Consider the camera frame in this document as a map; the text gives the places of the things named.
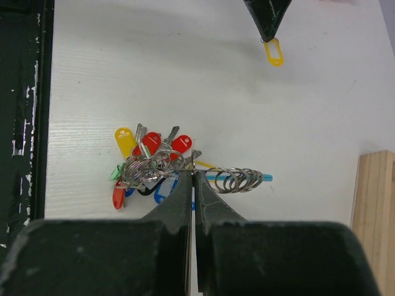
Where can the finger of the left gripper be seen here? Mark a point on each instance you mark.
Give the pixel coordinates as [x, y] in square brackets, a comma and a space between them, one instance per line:
[278, 9]
[262, 15]

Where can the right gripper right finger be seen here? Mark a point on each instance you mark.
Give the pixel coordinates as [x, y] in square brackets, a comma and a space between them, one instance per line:
[240, 257]

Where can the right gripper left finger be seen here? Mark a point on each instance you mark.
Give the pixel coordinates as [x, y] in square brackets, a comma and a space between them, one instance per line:
[147, 256]

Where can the key with yellow tag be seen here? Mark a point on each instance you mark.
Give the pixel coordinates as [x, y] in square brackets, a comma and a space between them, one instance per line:
[273, 52]

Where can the metal key organizer with keys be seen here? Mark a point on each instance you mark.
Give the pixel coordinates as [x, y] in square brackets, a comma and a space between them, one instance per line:
[152, 165]

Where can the wooden clothes rack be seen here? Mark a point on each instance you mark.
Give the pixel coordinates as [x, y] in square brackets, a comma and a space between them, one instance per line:
[373, 215]

